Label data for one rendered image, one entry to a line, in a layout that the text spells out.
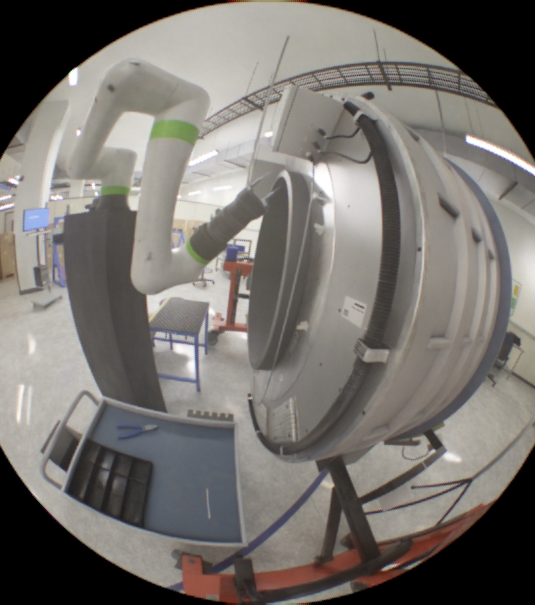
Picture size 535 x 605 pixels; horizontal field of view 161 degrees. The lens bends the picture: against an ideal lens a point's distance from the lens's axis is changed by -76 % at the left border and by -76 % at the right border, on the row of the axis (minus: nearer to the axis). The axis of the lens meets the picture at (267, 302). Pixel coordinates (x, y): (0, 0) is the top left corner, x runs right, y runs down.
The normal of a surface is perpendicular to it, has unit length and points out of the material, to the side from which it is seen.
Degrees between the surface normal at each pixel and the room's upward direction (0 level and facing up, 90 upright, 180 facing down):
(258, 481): 0
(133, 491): 0
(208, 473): 0
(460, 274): 82
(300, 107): 132
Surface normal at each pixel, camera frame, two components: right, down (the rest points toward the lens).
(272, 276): 0.18, 0.08
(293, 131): -0.02, 0.90
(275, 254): 0.11, 0.45
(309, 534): 0.18, -0.92
